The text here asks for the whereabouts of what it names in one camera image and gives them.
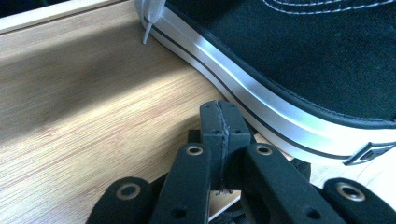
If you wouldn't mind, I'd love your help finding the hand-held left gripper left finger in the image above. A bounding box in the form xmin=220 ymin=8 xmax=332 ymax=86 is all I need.
xmin=188 ymin=100 xmax=229 ymax=191

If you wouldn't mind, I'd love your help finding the wooden three-tier shoe rack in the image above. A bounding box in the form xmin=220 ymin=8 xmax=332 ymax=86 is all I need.
xmin=0 ymin=0 xmax=396 ymax=224

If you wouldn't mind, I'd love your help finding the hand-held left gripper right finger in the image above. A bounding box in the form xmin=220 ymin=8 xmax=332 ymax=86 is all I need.
xmin=221 ymin=100 xmax=253 ymax=191

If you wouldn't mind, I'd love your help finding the black and white canvas sneaker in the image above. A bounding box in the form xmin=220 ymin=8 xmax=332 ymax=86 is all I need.
xmin=134 ymin=0 xmax=396 ymax=166

